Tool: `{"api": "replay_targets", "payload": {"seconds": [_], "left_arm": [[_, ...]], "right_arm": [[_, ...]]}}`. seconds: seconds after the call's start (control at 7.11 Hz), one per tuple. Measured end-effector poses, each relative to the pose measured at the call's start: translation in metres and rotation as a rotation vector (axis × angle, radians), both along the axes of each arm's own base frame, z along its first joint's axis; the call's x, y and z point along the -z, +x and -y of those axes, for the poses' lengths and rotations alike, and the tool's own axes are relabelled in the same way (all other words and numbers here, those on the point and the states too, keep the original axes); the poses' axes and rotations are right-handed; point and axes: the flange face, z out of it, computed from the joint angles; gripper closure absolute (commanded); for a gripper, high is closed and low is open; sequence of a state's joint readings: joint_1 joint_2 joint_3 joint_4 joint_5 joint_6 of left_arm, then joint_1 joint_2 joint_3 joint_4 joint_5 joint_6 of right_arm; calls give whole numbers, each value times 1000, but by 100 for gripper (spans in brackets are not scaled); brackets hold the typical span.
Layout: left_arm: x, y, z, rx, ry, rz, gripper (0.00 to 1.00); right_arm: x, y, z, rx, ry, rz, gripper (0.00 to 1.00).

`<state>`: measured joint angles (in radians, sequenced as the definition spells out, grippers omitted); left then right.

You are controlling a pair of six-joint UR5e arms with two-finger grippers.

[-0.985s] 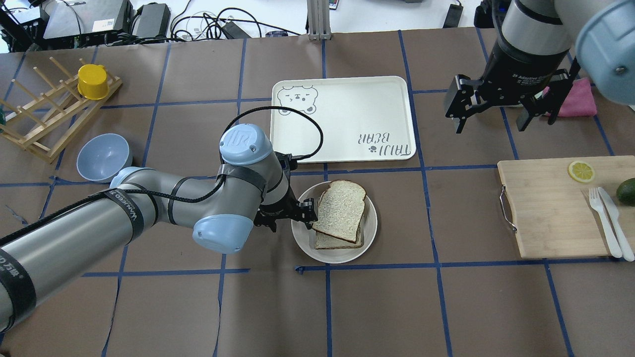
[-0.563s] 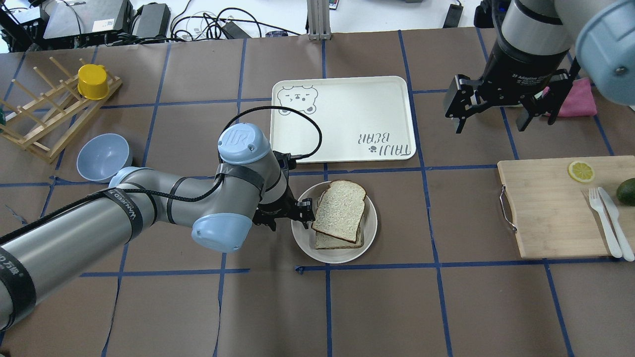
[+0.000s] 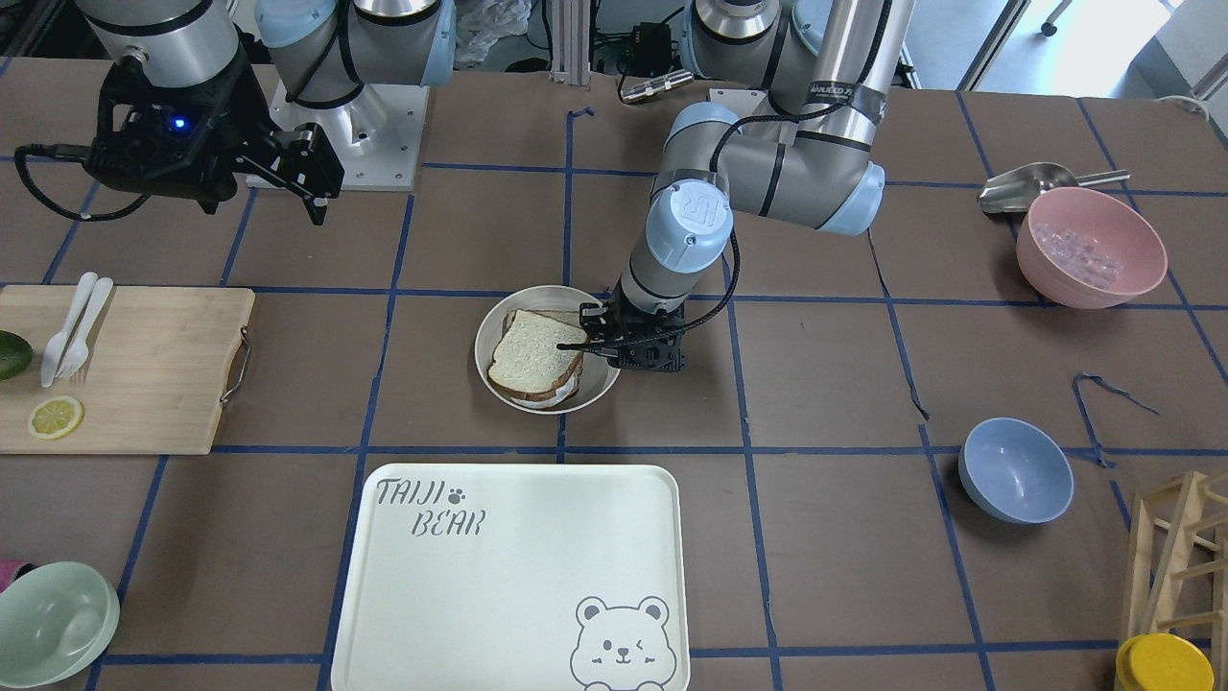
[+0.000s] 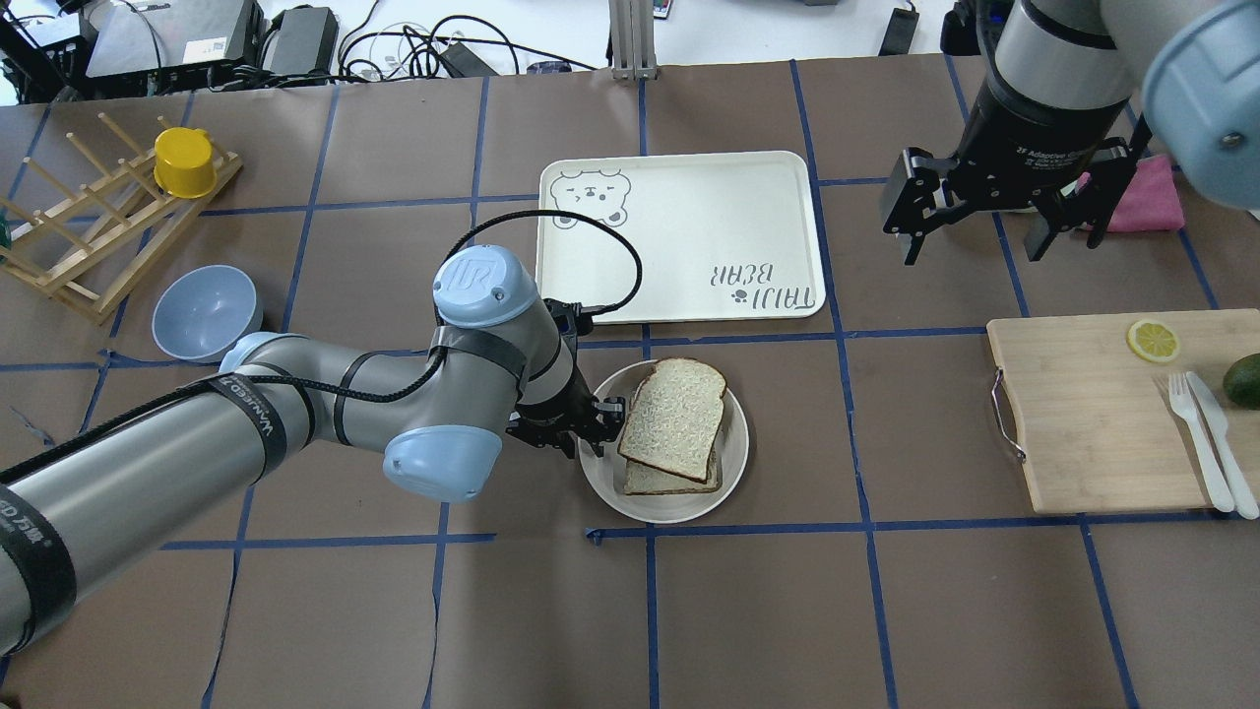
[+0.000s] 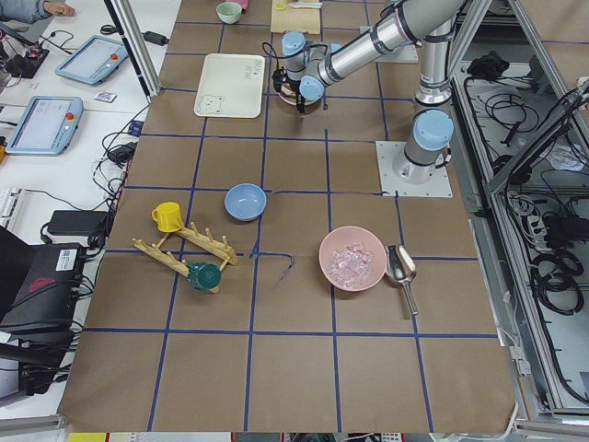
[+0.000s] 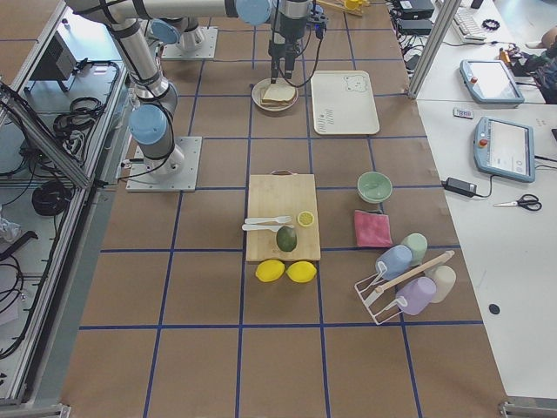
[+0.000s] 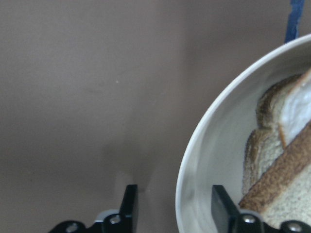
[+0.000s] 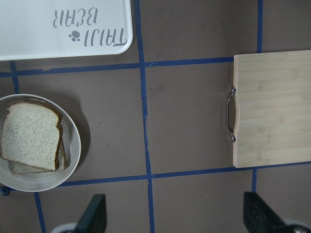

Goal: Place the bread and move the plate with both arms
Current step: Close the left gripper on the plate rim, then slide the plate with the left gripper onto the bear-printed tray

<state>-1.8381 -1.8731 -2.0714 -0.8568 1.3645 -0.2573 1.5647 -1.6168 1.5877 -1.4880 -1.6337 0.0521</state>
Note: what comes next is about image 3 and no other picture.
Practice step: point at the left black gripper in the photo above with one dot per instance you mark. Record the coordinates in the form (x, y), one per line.
(641, 323)

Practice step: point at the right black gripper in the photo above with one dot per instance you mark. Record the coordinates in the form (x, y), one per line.
(242, 123)

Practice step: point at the cream round plate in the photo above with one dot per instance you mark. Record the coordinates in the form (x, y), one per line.
(597, 376)

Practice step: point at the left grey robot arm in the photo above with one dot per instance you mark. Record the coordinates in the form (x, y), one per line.
(803, 156)

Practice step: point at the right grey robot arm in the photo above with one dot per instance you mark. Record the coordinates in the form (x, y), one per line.
(362, 69)

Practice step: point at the fried egg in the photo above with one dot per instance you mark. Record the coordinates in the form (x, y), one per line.
(555, 397)

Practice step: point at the wooden cutting board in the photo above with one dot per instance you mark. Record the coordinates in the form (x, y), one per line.
(159, 365)

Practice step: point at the cream bear tray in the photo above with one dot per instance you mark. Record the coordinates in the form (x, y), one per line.
(515, 577)

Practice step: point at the white plastic fork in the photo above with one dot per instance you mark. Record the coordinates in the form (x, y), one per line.
(76, 353)

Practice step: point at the white plastic knife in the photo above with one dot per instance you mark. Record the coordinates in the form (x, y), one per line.
(52, 352)

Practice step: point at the green avocado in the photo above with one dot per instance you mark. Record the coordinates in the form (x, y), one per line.
(16, 355)

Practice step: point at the lemon slice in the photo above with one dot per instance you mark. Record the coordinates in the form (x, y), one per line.
(55, 418)

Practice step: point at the blue bowl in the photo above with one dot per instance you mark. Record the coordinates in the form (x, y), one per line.
(1015, 472)

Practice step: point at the metal scoop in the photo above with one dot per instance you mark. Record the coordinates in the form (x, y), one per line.
(1014, 191)

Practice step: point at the pink bowl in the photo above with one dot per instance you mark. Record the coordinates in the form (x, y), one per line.
(1086, 250)

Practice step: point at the pink cloth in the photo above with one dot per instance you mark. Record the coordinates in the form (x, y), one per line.
(11, 570)

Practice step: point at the green bowl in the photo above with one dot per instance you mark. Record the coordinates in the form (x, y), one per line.
(55, 621)

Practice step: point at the wooden dish rack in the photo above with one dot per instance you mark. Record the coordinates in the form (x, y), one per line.
(1177, 535)

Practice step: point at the yellow cup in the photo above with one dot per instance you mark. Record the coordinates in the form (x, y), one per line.
(1162, 661)

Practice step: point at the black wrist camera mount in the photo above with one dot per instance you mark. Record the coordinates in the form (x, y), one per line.
(159, 151)

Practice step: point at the aluminium frame post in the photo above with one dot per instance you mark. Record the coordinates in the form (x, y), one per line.
(570, 41)

